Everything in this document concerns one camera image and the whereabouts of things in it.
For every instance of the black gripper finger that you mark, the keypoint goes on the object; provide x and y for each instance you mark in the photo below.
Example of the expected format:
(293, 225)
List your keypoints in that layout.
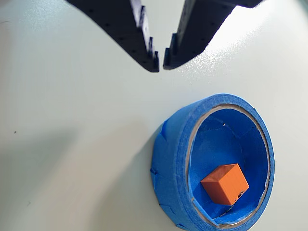
(197, 29)
(120, 26)

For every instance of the orange cube block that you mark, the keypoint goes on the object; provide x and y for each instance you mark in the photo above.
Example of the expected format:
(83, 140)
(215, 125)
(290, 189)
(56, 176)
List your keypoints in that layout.
(226, 185)

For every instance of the blue tape roll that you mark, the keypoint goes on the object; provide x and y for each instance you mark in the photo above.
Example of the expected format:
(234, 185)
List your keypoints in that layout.
(178, 144)

